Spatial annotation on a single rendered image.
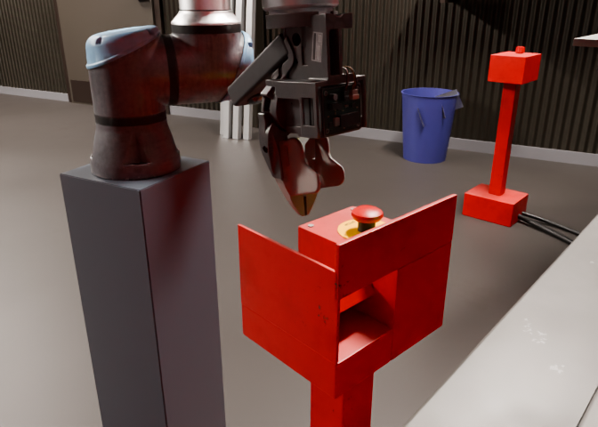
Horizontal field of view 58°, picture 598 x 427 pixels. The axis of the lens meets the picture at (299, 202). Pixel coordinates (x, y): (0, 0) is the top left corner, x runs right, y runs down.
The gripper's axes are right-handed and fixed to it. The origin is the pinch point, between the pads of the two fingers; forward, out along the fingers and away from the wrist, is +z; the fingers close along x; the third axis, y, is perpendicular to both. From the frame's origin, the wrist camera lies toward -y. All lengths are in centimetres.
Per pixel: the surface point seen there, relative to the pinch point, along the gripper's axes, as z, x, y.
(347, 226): 5.6, 8.9, -1.0
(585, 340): -0.7, -9.0, 33.8
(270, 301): 10.4, -4.9, -0.2
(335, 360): 13.7, -4.9, 9.6
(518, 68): 2, 198, -71
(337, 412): 28.1, 2.1, 2.6
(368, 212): 3.1, 9.1, 2.4
